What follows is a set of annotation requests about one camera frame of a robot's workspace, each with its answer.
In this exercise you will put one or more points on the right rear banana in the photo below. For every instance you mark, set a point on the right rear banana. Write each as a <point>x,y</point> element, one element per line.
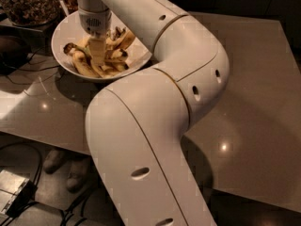
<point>119,38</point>

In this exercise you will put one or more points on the left white shoe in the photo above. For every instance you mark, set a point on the left white shoe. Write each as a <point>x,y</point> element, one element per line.
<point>53,161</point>

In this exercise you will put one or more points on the right white shoe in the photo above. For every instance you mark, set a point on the right white shoe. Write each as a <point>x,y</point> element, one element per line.
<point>78,174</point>

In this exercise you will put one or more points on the left lower banana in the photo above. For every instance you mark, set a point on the left lower banana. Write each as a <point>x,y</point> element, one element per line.
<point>80,62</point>

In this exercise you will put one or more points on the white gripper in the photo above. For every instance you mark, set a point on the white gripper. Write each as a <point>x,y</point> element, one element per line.
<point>95,23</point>

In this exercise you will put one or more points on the dark round object left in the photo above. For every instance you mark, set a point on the dark round object left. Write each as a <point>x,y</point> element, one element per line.
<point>13,53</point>

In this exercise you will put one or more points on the white bowl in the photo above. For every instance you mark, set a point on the white bowl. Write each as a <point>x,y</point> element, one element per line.
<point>70,30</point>

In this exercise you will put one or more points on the silver box on floor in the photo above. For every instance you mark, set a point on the silver box on floor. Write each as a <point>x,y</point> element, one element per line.
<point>15,192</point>

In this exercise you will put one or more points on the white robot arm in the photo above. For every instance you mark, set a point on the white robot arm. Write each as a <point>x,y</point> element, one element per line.
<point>134,126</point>

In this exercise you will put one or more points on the white shoe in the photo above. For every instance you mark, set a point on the white shoe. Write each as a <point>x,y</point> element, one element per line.
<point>78,174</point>
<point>53,161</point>

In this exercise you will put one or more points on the small snack container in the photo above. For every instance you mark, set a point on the small snack container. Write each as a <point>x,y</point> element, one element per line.
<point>71,5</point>

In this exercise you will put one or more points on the banana with dark stem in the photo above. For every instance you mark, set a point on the banana with dark stem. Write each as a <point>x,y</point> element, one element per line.
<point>69,46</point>

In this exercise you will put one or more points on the glass jar of nuts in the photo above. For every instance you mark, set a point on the glass jar of nuts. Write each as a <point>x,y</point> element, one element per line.
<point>30,12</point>

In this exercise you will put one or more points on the white spoon handle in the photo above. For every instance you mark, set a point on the white spoon handle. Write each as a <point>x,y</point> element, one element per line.
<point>64,7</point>

